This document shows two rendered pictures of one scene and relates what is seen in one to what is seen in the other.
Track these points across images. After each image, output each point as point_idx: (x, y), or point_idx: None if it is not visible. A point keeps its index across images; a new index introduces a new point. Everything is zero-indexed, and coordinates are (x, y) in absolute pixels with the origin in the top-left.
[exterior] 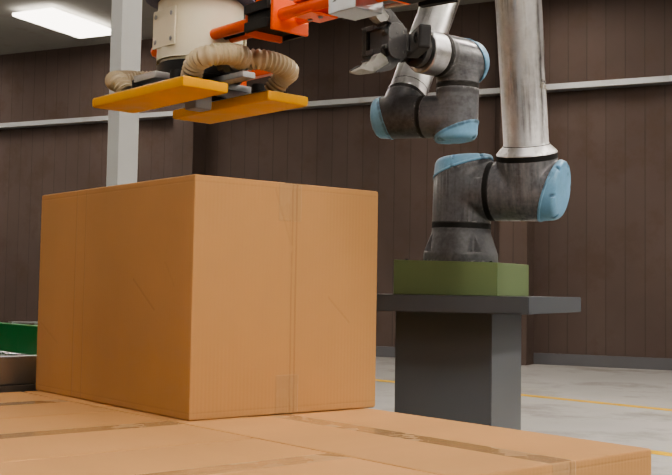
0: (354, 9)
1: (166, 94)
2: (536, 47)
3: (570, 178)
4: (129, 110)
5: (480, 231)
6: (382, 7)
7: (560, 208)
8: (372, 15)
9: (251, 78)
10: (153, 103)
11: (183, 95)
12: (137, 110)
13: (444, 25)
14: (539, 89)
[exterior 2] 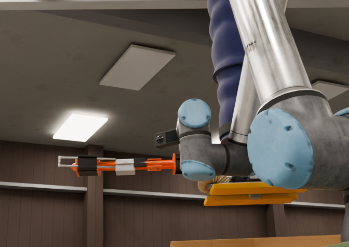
0: (119, 174)
1: (229, 204)
2: (237, 26)
3: (279, 121)
4: (287, 199)
5: (346, 207)
6: (115, 168)
7: (269, 171)
8: (120, 171)
9: (209, 187)
10: (258, 201)
11: (226, 203)
12: (285, 199)
13: (242, 66)
14: (247, 58)
